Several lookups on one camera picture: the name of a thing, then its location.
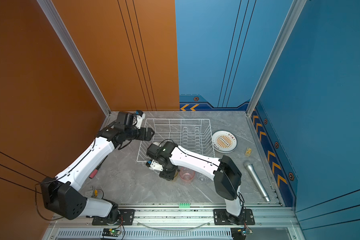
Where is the pink glass cup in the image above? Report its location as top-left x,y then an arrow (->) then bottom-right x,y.
180,167 -> 196,184

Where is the clear glass cup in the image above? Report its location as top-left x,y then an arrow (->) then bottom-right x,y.
197,173 -> 210,185

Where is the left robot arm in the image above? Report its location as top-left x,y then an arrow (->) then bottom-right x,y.
40,110 -> 155,225

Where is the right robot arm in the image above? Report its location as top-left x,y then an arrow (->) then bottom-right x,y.
147,141 -> 246,225

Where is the green terminal connector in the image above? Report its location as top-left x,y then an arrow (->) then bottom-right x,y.
179,203 -> 191,209

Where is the silver microphone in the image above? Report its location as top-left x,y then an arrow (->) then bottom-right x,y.
244,161 -> 271,203

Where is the small yellow wooden block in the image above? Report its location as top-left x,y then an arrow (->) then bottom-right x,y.
245,148 -> 252,157

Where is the left circuit board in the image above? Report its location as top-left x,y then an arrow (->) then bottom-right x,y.
101,228 -> 123,240

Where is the circuit board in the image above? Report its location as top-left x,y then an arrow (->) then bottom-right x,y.
101,228 -> 123,240
231,228 -> 247,240

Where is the right circuit board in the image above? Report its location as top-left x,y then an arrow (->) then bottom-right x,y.
231,228 -> 247,240

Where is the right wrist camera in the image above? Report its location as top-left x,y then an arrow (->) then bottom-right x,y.
146,160 -> 163,172

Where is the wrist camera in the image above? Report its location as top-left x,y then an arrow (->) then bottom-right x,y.
146,160 -> 163,172
134,110 -> 146,129

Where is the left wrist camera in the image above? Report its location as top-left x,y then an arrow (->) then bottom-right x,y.
134,110 -> 146,129

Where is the white wire dish rack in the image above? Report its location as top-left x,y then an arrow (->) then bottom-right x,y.
137,119 -> 215,163

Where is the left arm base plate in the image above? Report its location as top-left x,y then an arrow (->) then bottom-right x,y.
92,209 -> 135,226

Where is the red handled screwdriver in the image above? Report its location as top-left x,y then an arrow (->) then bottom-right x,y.
89,157 -> 107,179

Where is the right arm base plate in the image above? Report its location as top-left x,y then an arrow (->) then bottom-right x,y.
213,208 -> 256,226

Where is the aluminium front rail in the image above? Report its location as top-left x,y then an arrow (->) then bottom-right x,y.
47,206 -> 301,229

